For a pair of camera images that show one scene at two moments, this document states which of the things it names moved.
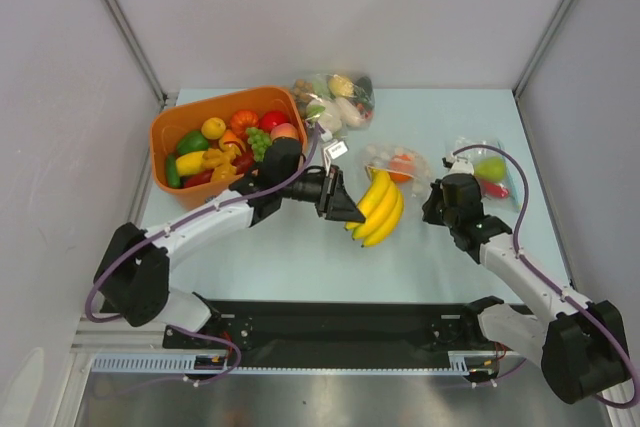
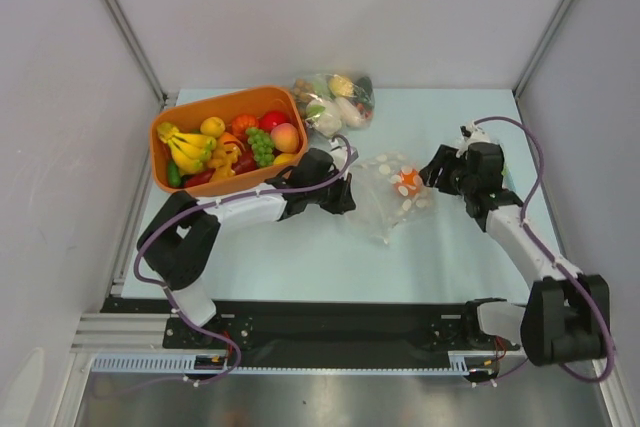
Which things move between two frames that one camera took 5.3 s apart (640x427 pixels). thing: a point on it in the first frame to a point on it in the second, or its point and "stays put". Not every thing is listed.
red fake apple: x=271 y=119 stays put
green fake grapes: x=259 y=141 stays put
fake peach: x=284 y=130 stays put
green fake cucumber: x=172 y=177 stays put
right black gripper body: x=432 y=209 to x=448 y=173
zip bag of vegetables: x=334 y=104 stays put
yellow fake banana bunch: x=382 y=206 to x=190 y=151
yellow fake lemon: x=213 y=127 stays put
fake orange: x=401 y=168 to x=409 y=182
